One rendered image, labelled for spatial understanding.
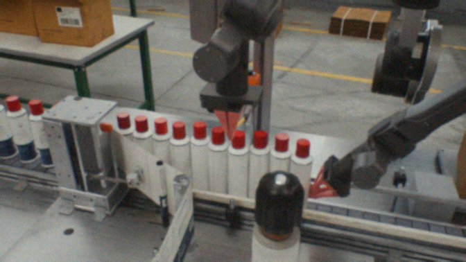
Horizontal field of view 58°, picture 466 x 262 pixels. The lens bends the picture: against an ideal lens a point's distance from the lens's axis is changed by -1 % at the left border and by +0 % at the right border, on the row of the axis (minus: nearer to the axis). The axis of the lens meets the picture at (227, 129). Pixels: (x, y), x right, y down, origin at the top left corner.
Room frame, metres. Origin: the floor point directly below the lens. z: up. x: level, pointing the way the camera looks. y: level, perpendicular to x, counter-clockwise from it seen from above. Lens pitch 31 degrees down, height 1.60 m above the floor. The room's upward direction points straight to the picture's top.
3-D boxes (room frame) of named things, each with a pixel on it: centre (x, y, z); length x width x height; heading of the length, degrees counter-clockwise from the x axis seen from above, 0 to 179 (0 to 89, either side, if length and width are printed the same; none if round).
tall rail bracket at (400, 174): (0.82, -0.43, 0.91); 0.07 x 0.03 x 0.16; 164
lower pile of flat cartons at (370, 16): (5.06, -1.60, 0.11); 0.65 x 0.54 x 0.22; 66
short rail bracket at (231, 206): (0.78, -0.01, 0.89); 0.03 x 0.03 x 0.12; 74
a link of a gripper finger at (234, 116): (0.67, 0.00, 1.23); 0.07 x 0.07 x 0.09; 74
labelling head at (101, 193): (0.87, 0.34, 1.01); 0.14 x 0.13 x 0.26; 74
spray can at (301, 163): (0.82, -0.17, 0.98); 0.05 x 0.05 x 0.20
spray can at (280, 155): (0.84, -0.13, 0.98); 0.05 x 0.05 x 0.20
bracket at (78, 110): (0.87, 0.34, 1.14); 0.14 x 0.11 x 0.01; 74
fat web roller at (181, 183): (0.70, 0.09, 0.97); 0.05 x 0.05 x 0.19
